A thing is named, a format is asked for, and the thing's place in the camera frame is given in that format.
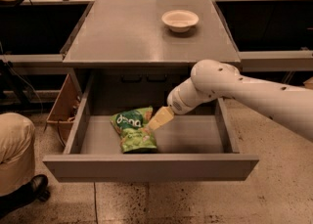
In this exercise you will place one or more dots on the white paper bowl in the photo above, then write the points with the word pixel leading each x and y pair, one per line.
pixel 180 20

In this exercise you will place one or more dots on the grey open top drawer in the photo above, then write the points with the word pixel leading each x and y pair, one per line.
pixel 200 146

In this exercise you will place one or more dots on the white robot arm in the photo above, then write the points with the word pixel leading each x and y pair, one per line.
pixel 287 105

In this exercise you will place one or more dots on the green rice chip bag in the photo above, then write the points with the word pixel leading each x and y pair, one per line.
pixel 132 128

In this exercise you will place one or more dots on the brown cardboard box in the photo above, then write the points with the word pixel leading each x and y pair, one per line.
pixel 64 110

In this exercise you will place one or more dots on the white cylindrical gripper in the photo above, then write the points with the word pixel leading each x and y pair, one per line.
pixel 175 103

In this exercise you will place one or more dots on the grey counter cabinet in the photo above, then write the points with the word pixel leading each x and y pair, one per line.
pixel 129 37

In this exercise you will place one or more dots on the person's beige trouser leg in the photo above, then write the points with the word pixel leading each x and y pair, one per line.
pixel 17 162

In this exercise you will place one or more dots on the black shoe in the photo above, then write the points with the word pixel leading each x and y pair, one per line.
pixel 35 189

